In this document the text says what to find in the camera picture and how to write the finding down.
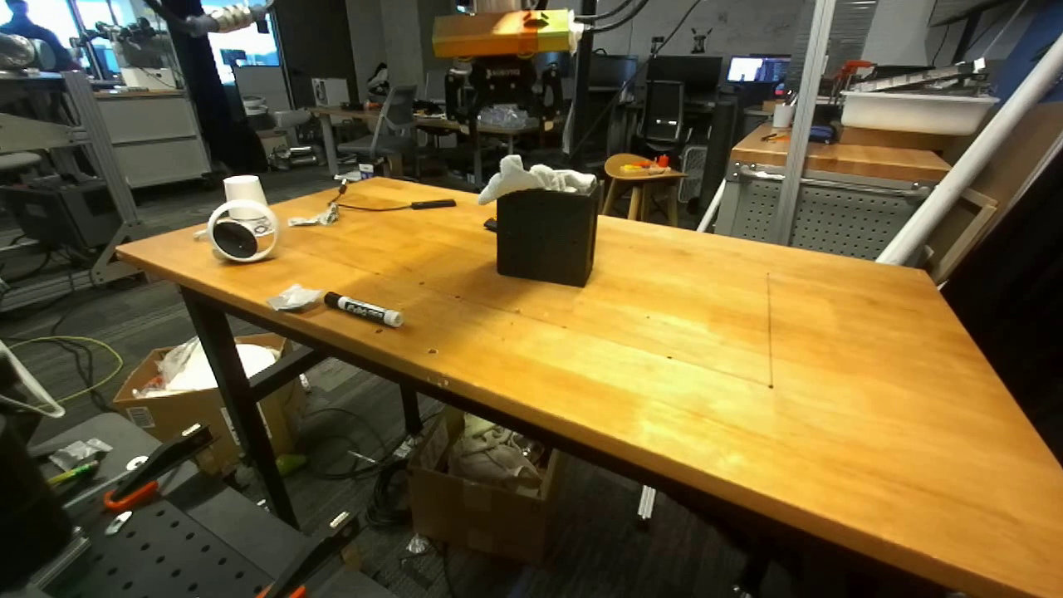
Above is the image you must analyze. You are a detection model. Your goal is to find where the white towel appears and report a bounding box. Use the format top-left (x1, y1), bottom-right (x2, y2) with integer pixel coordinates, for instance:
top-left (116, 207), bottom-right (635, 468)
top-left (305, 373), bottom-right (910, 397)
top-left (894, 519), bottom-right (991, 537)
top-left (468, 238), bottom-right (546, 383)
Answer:
top-left (477, 152), bottom-right (594, 202)

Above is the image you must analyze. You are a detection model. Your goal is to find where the black perforated box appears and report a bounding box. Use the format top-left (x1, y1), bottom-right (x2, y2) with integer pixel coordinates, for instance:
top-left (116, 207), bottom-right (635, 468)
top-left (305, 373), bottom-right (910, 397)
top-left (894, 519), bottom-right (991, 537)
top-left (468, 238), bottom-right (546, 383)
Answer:
top-left (495, 190), bottom-right (597, 286)

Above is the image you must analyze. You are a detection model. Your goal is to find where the computer monitor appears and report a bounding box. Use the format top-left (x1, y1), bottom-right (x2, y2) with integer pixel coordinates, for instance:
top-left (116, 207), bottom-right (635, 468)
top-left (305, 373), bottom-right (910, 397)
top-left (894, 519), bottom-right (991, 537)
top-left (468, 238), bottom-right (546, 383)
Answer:
top-left (726, 52), bottom-right (791, 85)

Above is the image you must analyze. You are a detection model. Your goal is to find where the round wooden stool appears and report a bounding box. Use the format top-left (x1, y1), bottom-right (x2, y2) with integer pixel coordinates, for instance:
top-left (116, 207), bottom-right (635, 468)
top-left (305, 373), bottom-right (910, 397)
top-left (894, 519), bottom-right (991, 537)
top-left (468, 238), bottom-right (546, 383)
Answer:
top-left (600, 152), bottom-right (681, 220)

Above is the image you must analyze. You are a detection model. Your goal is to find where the large crumpled silver foil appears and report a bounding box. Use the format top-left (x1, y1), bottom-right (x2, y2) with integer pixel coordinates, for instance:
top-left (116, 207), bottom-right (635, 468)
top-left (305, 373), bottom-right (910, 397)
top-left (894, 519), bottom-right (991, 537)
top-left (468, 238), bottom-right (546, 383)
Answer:
top-left (289, 169), bottom-right (371, 230)

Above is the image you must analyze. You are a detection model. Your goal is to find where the wooden workbench in background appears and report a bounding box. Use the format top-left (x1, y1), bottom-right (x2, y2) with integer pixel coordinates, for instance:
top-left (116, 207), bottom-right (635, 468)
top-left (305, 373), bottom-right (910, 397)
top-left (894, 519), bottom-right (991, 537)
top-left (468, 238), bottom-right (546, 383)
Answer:
top-left (700, 127), bottom-right (949, 259)

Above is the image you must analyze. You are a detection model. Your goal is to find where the black and white marker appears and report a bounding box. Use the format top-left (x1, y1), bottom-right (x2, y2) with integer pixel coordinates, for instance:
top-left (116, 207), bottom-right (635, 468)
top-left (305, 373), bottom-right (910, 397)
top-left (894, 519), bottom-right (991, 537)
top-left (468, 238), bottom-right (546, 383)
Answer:
top-left (321, 293), bottom-right (403, 327)

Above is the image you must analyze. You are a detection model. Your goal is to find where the black clamp orange handle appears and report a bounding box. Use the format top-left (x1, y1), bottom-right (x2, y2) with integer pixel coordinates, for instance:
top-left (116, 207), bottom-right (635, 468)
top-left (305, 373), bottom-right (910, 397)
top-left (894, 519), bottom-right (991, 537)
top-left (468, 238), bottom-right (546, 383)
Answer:
top-left (104, 426), bottom-right (212, 514)

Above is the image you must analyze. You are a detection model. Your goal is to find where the cardboard box on floor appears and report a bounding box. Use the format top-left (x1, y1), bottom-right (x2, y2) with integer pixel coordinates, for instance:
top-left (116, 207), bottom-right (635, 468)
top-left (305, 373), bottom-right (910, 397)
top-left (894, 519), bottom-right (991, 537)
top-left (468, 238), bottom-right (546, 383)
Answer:
top-left (411, 407), bottom-right (557, 560)

